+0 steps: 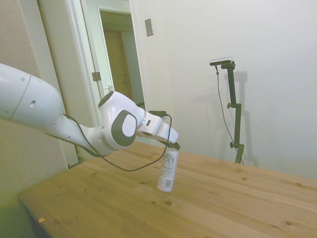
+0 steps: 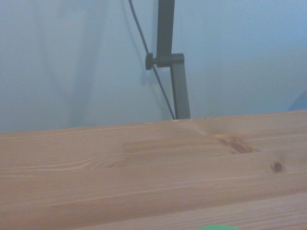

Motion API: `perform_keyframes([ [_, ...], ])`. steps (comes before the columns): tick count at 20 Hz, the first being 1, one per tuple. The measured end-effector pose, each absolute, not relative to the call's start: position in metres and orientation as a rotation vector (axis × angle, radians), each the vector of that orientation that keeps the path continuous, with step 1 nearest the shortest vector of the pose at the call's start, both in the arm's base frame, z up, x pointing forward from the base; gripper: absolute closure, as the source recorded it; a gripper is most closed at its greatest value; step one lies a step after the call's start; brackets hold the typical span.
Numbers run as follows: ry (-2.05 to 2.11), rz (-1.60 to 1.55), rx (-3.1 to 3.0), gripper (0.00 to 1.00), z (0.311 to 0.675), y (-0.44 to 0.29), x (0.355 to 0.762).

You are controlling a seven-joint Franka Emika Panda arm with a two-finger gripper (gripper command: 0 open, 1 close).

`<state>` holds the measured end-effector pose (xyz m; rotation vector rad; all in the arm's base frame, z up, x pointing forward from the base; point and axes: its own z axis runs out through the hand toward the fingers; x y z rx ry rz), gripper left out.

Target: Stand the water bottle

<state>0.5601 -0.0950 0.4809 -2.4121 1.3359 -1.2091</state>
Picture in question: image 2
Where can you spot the white bottle with green cap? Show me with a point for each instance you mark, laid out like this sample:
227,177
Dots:
218,227

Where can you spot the dark jointed camera stand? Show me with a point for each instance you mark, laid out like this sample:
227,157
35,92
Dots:
165,28

